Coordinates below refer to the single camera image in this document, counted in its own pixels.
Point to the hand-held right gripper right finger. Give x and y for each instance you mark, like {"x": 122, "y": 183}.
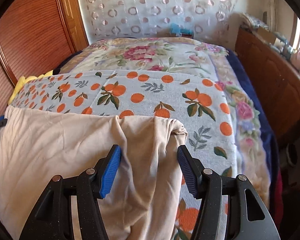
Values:
{"x": 188, "y": 172}

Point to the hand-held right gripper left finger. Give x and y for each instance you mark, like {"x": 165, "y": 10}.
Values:
{"x": 110, "y": 172}

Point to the beige printed t-shirt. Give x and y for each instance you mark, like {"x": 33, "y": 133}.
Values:
{"x": 52, "y": 142}

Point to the yellow cloth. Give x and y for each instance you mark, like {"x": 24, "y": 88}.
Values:
{"x": 25, "y": 81}

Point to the orange fruit print sheet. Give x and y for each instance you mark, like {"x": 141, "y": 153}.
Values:
{"x": 145, "y": 90}

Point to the red cloth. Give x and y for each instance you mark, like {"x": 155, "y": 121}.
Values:
{"x": 278, "y": 187}

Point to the dark blue blanket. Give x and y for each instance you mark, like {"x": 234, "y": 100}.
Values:
{"x": 255, "y": 100}

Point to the wooden headboard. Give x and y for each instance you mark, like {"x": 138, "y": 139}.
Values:
{"x": 32, "y": 30}

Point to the wooden dresser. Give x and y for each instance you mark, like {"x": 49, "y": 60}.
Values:
{"x": 272, "y": 87}

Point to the floral blanket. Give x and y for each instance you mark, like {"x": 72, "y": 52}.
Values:
{"x": 150, "y": 52}

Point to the small blue object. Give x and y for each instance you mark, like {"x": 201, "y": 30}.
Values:
{"x": 181, "y": 30}

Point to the cardboard box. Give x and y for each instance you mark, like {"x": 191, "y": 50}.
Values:
{"x": 267, "y": 35}

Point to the patterned cloth on dresser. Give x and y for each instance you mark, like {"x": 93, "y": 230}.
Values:
{"x": 252, "y": 21}

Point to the white circle pattern curtain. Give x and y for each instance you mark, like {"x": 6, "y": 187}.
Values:
{"x": 152, "y": 7}

